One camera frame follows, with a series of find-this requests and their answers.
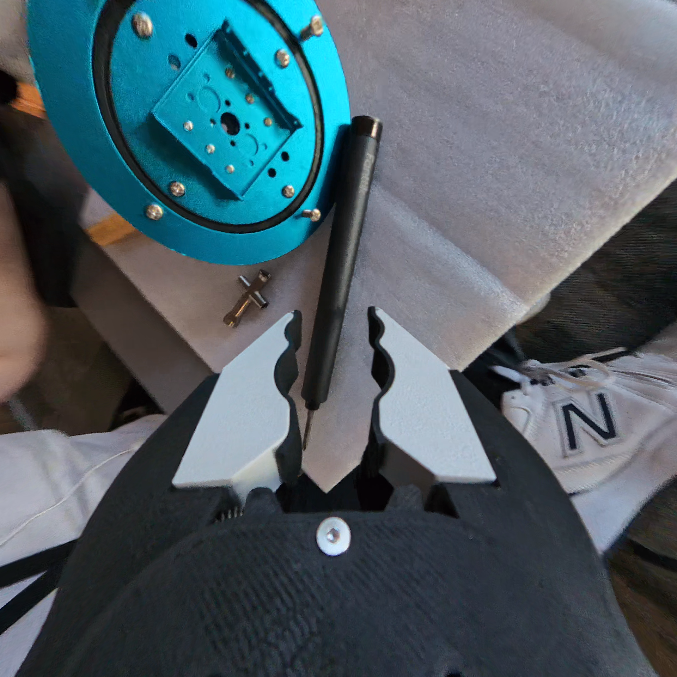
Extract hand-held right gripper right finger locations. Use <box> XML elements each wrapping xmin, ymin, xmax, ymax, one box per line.
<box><xmin>362</xmin><ymin>306</ymin><xmax>498</xmax><ymax>498</ymax></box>

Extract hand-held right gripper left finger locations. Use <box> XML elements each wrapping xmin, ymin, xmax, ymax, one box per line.
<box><xmin>171</xmin><ymin>310</ymin><xmax>306</xmax><ymax>500</ymax></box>

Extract black precision screwdriver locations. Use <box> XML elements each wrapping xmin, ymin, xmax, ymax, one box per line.
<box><xmin>300</xmin><ymin>115</ymin><xmax>383</xmax><ymax>451</ymax></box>

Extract blue round metal plate assembly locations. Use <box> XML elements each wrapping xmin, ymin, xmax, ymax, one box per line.
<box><xmin>25</xmin><ymin>0</ymin><xmax>352</xmax><ymax>266</ymax></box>

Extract person's left forearm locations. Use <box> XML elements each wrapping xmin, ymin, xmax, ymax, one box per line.
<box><xmin>0</xmin><ymin>180</ymin><xmax>51</xmax><ymax>405</ymax></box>

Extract metal cross wrench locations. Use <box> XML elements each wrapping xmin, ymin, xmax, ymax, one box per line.
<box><xmin>222</xmin><ymin>270</ymin><xmax>272</xmax><ymax>328</ymax></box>

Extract white sneaker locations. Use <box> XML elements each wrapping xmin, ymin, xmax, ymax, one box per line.
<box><xmin>500</xmin><ymin>346</ymin><xmax>677</xmax><ymax>495</ymax></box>

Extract yellow plastic pry tool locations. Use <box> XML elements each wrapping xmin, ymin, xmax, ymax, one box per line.
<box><xmin>11</xmin><ymin>92</ymin><xmax>137</xmax><ymax>248</ymax></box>

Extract white foam sheet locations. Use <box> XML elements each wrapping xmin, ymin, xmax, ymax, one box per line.
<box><xmin>69</xmin><ymin>0</ymin><xmax>677</xmax><ymax>494</ymax></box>

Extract black strap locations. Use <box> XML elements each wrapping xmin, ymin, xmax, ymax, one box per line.
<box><xmin>0</xmin><ymin>539</ymin><xmax>75</xmax><ymax>633</ymax></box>

